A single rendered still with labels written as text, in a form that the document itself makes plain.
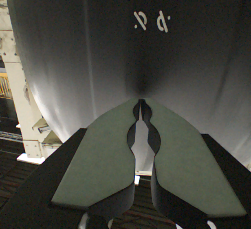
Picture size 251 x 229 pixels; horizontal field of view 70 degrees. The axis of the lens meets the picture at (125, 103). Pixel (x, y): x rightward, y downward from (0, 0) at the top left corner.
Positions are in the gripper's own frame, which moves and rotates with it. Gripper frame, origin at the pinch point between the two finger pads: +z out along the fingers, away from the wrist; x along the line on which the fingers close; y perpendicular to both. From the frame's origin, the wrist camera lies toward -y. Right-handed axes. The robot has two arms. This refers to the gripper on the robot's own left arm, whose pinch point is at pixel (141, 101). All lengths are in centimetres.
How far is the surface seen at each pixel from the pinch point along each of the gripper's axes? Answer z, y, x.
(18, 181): 510, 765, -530
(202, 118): 1.8, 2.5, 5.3
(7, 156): 672, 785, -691
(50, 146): 42, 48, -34
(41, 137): 55, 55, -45
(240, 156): 3.0, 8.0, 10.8
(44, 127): 55, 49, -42
